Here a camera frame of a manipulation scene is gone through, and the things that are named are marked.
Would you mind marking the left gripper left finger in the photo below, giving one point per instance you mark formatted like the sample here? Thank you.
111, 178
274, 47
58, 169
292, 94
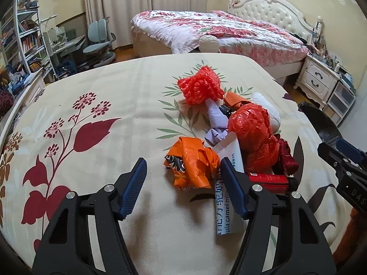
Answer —
66, 247

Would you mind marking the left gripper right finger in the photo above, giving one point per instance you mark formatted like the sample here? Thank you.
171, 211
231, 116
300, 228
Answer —
301, 246

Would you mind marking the white camel milk box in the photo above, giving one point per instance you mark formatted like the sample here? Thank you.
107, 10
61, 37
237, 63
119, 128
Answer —
228, 221

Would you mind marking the red plastic bag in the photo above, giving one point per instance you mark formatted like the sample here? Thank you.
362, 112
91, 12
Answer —
251, 124

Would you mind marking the white tissue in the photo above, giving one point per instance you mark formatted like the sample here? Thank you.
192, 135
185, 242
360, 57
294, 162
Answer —
274, 116

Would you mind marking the orange plastic bag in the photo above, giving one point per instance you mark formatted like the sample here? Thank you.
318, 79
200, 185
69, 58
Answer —
194, 165

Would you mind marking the lavender paper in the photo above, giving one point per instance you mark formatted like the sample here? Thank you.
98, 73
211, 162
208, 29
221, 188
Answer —
218, 123

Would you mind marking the red foam fruit net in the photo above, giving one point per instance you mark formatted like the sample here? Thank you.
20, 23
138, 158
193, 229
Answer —
204, 85

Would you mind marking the black trash bin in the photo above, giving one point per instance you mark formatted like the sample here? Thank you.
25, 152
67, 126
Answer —
324, 126

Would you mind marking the plastic drawer unit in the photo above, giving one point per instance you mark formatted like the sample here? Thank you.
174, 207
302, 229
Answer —
340, 102

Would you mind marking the white nightstand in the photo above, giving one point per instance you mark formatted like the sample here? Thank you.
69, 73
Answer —
316, 80

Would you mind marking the cream floral bed sheet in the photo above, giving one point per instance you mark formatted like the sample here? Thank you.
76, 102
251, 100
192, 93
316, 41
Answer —
86, 130

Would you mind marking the orange folded paper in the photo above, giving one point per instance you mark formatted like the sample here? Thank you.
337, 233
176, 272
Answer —
234, 101

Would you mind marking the amber bottle black cap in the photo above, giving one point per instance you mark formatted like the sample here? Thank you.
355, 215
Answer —
225, 110

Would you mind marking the white tufted headboard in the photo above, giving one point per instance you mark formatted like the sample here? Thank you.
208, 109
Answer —
280, 13

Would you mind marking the white round bedpost knob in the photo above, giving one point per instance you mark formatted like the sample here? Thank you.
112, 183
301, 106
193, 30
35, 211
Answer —
209, 44

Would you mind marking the study desk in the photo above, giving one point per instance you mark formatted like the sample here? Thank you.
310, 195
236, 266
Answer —
58, 46

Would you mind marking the grey desk chair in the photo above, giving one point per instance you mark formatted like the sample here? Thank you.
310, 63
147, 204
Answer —
100, 48

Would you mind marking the white bookshelf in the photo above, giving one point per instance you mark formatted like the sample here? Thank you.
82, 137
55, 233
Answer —
22, 42

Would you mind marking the bed with pink floral quilt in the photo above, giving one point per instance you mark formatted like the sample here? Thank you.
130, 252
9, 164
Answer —
178, 32

